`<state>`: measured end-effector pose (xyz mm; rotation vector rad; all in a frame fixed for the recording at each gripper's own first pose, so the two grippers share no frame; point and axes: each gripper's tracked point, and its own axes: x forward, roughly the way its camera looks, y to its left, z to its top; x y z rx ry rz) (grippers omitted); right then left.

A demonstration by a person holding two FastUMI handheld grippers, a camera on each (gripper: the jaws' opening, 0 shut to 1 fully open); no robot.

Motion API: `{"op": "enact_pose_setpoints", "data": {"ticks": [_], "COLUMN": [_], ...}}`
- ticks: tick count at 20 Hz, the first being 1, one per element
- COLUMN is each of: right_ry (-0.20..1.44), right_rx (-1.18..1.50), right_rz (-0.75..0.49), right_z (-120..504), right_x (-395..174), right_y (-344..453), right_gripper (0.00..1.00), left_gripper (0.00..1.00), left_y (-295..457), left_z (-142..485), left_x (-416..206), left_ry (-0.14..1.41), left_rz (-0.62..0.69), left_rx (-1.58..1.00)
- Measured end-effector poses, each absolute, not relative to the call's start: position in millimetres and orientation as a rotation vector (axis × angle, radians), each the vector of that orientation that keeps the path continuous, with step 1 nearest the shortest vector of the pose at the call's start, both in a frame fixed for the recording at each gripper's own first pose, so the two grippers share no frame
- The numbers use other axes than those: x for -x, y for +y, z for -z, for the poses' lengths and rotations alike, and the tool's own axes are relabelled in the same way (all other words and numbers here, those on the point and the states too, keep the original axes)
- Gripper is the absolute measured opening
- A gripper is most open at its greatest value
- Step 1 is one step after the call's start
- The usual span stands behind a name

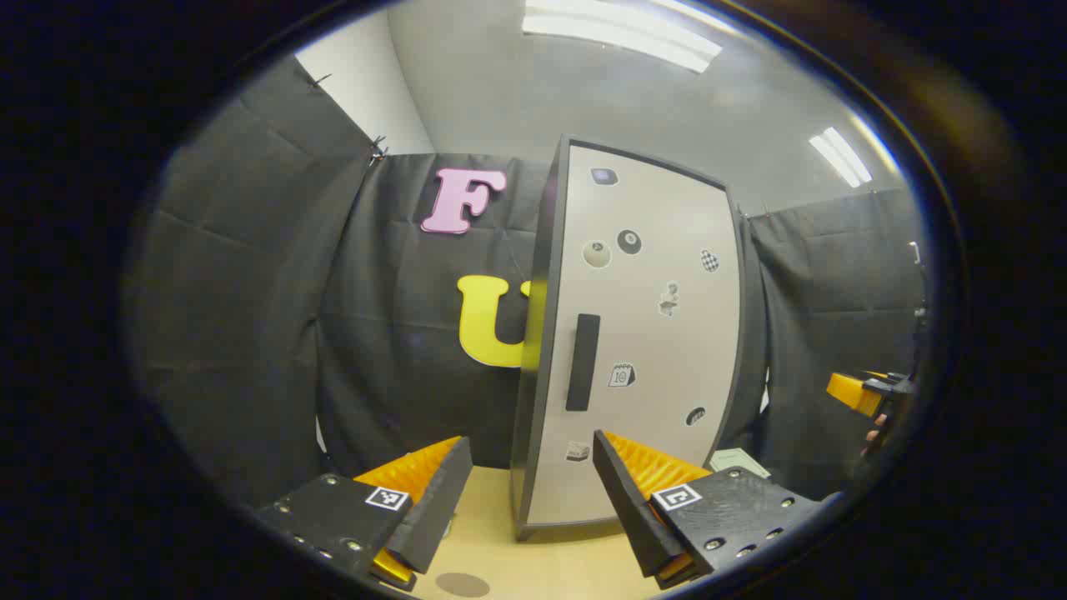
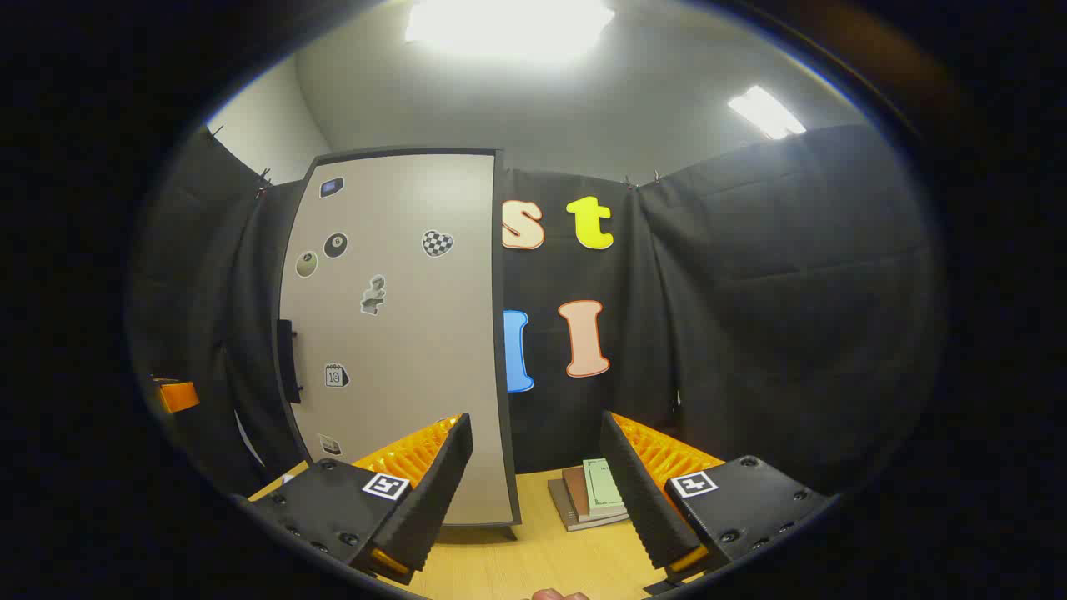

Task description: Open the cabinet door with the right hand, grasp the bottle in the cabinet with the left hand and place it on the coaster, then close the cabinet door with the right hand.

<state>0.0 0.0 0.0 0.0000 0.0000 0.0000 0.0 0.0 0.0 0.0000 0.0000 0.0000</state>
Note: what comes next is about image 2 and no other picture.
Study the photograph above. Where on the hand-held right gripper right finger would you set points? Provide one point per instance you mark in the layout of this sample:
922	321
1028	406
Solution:
642	500

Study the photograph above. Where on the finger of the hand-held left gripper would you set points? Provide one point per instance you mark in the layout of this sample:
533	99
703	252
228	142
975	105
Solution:
179	396

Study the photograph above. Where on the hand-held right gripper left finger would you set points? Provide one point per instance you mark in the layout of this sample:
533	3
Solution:
433	500

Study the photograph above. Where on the beige cabinet door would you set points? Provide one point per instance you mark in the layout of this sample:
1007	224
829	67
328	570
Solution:
417	333

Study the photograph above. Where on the brown book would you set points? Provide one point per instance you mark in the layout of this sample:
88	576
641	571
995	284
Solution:
575	492

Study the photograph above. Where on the black backdrop cloth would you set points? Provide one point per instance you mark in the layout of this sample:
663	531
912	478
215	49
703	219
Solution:
750	333

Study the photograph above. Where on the narrow ceiling light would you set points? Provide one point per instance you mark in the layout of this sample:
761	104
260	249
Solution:
765	112

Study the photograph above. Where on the large ceiling light panel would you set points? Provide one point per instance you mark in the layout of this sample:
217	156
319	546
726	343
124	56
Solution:
508	29

